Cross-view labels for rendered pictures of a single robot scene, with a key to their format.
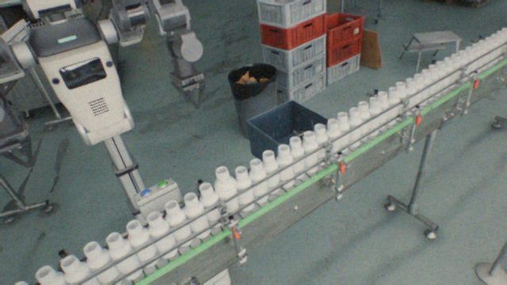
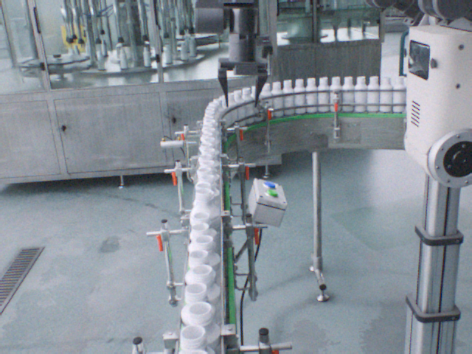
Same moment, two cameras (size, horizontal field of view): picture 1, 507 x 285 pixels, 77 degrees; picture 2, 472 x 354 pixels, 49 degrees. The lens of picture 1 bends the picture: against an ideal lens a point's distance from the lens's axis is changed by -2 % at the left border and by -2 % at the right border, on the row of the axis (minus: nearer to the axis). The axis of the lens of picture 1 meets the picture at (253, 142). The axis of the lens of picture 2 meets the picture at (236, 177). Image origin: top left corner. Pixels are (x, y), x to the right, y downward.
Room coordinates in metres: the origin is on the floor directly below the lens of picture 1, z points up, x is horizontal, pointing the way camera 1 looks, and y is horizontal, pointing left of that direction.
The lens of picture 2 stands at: (1.36, -0.82, 1.64)
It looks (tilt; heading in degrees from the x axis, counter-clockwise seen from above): 21 degrees down; 119
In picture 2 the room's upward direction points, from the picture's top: 4 degrees counter-clockwise
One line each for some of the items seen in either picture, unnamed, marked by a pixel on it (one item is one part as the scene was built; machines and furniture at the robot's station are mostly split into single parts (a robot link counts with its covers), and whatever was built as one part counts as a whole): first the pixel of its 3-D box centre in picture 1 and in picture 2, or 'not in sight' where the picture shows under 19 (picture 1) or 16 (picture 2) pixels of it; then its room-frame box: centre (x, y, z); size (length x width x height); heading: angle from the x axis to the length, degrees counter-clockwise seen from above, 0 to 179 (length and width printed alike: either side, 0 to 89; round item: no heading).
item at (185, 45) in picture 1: (181, 34); (223, 3); (0.83, 0.14, 1.60); 0.12 x 0.09 x 0.12; 29
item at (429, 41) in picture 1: (428, 50); not in sight; (3.66, -2.29, 0.21); 0.61 x 0.47 x 0.41; 173
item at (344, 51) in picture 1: (333, 47); not in sight; (3.83, -1.14, 0.33); 0.61 x 0.41 x 0.22; 123
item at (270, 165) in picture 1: (270, 172); (207, 275); (0.85, -0.04, 1.08); 0.06 x 0.06 x 0.17
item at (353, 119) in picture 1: (353, 127); not in sight; (1.04, -0.40, 1.08); 0.06 x 0.06 x 0.17
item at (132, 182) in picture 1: (137, 193); (434, 289); (1.21, 0.62, 0.74); 0.11 x 0.11 x 0.40; 30
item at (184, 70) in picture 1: (183, 66); (243, 51); (0.85, 0.16, 1.50); 0.10 x 0.07 x 0.07; 29
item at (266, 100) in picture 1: (256, 104); not in sight; (2.71, -0.07, 0.32); 0.45 x 0.45 x 0.64
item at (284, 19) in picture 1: (292, 6); not in sight; (3.39, -0.58, 1.00); 0.61 x 0.41 x 0.22; 127
